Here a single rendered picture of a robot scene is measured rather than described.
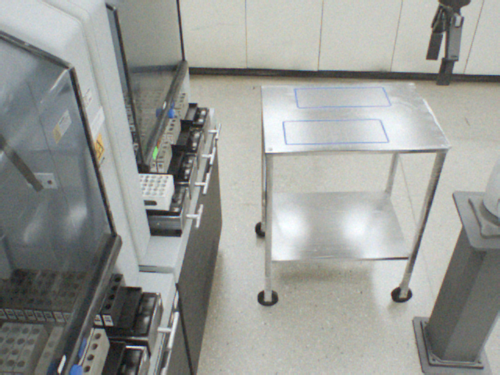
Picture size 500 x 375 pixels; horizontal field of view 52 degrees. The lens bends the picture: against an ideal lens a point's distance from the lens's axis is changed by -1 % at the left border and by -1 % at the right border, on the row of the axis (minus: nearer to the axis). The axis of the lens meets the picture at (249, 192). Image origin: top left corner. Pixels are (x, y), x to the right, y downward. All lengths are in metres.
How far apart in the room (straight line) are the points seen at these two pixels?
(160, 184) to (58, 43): 0.66
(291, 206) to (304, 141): 0.61
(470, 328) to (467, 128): 1.78
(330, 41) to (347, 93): 1.73
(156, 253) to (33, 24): 0.75
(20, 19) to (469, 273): 1.45
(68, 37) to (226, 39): 2.81
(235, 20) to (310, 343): 2.31
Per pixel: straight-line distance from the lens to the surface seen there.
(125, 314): 1.24
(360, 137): 1.76
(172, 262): 1.44
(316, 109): 1.89
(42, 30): 0.96
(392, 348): 2.19
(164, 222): 1.49
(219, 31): 3.72
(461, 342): 2.08
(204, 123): 1.85
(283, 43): 3.71
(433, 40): 1.43
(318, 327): 2.20
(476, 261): 1.75
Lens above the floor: 1.79
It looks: 40 degrees down
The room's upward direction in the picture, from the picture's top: 1 degrees counter-clockwise
